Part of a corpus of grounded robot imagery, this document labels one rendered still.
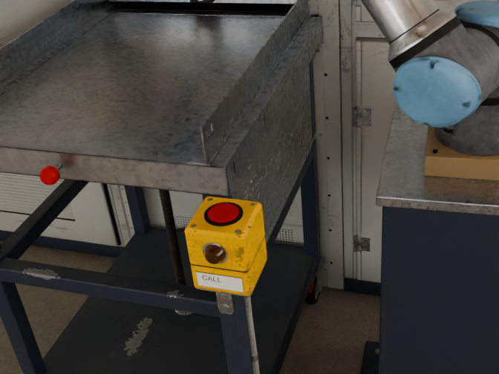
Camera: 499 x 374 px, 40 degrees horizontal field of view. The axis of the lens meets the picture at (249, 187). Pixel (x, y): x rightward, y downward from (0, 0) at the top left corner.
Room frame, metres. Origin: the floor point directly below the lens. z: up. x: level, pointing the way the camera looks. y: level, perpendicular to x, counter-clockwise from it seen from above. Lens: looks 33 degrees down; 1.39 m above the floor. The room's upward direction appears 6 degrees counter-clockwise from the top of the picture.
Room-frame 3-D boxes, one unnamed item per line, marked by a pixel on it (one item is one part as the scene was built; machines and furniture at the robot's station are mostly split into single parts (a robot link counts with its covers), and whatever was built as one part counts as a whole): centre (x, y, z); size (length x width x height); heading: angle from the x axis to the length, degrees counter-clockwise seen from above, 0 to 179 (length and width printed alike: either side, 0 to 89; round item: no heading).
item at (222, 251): (0.66, 0.05, 0.87); 0.03 x 0.01 x 0.03; 69
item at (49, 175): (1.00, 0.33, 0.82); 0.04 x 0.03 x 0.03; 159
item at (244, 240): (0.70, 0.04, 0.85); 0.08 x 0.08 x 0.10; 69
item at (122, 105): (1.33, 0.20, 0.82); 0.68 x 0.62 x 0.06; 159
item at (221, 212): (0.70, 0.04, 0.90); 0.04 x 0.04 x 0.02
